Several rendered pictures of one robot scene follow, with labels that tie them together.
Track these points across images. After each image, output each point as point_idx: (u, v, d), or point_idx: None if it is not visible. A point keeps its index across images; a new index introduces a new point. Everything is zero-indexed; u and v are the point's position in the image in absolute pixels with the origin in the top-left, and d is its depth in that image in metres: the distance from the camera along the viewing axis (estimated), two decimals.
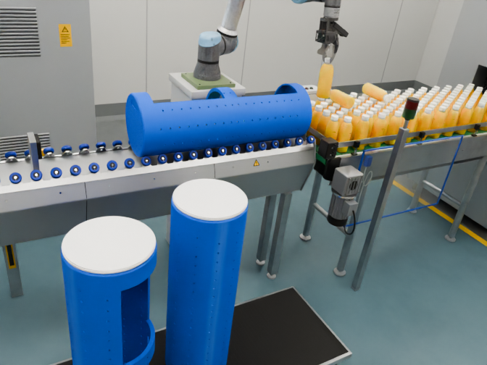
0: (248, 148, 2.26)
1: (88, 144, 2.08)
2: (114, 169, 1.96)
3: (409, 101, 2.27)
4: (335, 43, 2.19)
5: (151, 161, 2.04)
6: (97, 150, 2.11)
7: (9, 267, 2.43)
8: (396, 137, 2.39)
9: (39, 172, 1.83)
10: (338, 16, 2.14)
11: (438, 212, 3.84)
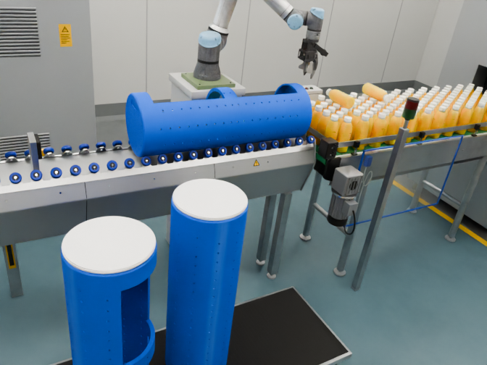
0: (248, 148, 2.26)
1: (88, 144, 2.08)
2: (114, 169, 1.96)
3: (409, 101, 2.27)
4: (315, 61, 2.48)
5: (151, 161, 2.04)
6: (97, 150, 2.11)
7: (9, 267, 2.43)
8: (396, 137, 2.39)
9: (39, 172, 1.83)
10: (318, 38, 2.43)
11: (438, 212, 3.84)
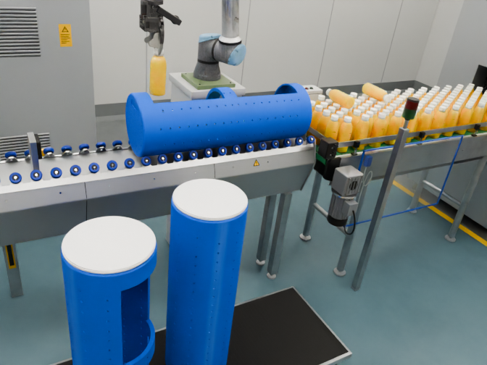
0: (248, 148, 2.26)
1: (88, 144, 2.08)
2: (114, 169, 1.96)
3: (409, 101, 2.27)
4: (160, 31, 1.84)
5: (151, 161, 2.04)
6: (97, 150, 2.11)
7: (9, 267, 2.43)
8: (396, 137, 2.39)
9: (39, 172, 1.83)
10: None
11: (438, 212, 3.84)
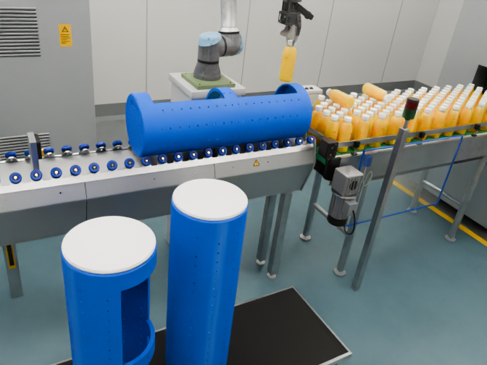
0: (248, 148, 2.26)
1: (88, 144, 2.08)
2: (114, 169, 1.96)
3: (409, 101, 2.27)
4: (298, 24, 2.13)
5: (151, 161, 2.04)
6: (97, 150, 2.11)
7: (9, 267, 2.43)
8: (396, 137, 2.39)
9: (39, 172, 1.83)
10: None
11: (438, 212, 3.84)
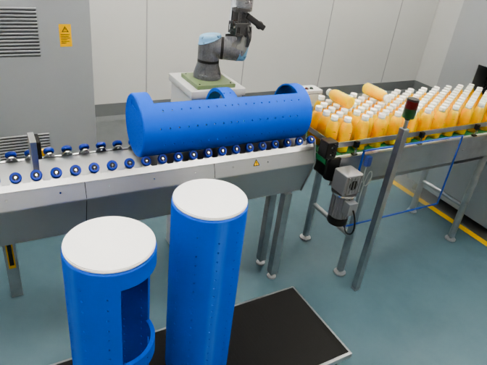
0: (248, 148, 2.26)
1: (88, 144, 2.08)
2: (114, 169, 1.96)
3: (409, 101, 2.27)
4: (248, 36, 2.04)
5: (151, 161, 2.04)
6: (97, 150, 2.11)
7: (9, 267, 2.43)
8: (396, 137, 2.39)
9: (39, 172, 1.83)
10: (250, 6, 1.98)
11: (438, 212, 3.84)
